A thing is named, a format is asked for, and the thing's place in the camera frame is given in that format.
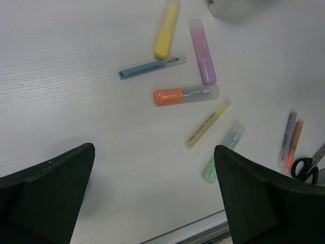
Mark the purple slim highlighter pen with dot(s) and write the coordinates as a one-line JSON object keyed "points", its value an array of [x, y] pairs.
{"points": [[287, 138]]}

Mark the yellow slim highlighter pen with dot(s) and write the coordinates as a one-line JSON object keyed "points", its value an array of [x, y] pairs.
{"points": [[207, 122]]}

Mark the orange slim highlighter pen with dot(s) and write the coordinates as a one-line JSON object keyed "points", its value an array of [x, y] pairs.
{"points": [[293, 145]]}

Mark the orange capped grey highlighter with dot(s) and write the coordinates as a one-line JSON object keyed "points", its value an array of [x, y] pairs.
{"points": [[172, 96]]}

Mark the black handled scissors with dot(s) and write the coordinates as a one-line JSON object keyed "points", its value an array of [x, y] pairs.
{"points": [[306, 167]]}

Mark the blue lidded round tub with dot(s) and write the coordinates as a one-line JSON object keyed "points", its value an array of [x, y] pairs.
{"points": [[85, 194]]}

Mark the yellow chunky highlighter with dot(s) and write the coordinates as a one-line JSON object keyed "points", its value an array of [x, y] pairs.
{"points": [[166, 29]]}

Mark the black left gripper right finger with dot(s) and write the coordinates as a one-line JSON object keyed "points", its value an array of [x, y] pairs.
{"points": [[264, 206]]}

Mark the blue slim highlighter pen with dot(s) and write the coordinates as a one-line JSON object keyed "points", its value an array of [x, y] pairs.
{"points": [[151, 67]]}

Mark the white slotted container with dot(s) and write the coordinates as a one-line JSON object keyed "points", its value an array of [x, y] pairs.
{"points": [[235, 12]]}

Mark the aluminium frame rail front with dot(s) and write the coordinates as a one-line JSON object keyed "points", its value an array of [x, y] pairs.
{"points": [[211, 229]]}

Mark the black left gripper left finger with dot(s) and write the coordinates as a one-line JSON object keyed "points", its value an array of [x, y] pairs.
{"points": [[41, 204]]}

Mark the green capped highlighter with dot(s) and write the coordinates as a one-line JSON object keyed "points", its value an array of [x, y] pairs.
{"points": [[229, 142]]}

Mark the pink chunky highlighter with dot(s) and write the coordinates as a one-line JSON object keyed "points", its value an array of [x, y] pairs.
{"points": [[202, 52]]}

